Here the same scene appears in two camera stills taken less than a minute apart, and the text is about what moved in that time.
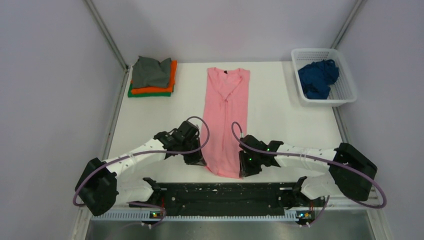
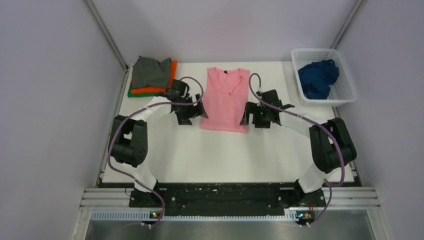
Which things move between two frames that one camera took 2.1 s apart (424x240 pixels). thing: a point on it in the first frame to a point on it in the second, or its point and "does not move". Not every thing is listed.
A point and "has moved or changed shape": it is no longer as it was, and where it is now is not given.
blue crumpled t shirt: x=316 y=78 does not move
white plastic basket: x=322 y=78 does not move
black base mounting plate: x=221 y=196 does not move
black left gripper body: x=192 y=158 to x=187 y=111
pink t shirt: x=224 y=119 has moved or changed shape
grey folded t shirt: x=147 y=72 does not move
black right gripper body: x=251 y=164 to x=260 y=117
